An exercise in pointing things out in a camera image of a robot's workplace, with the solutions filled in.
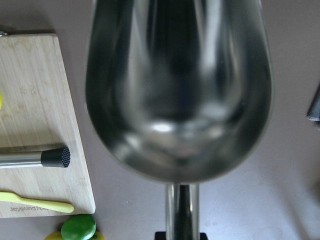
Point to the green lime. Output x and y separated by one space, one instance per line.
79 227

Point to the yellow plastic knife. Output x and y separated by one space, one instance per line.
46 204

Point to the steel ice scoop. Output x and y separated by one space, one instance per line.
179 91

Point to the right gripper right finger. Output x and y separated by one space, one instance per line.
203 236

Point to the yellow lemon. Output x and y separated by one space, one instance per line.
97 236
54 236

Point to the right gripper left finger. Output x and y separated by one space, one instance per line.
160 235

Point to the wooden cutting board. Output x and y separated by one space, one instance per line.
37 114

